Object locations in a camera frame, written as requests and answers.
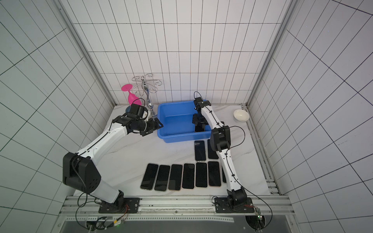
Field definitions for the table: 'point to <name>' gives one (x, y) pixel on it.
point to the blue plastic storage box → (177, 118)
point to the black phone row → (149, 176)
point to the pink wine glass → (131, 97)
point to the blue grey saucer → (128, 109)
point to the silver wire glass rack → (147, 84)
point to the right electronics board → (258, 212)
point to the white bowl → (241, 115)
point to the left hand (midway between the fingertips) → (157, 130)
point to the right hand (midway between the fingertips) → (194, 122)
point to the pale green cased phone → (162, 179)
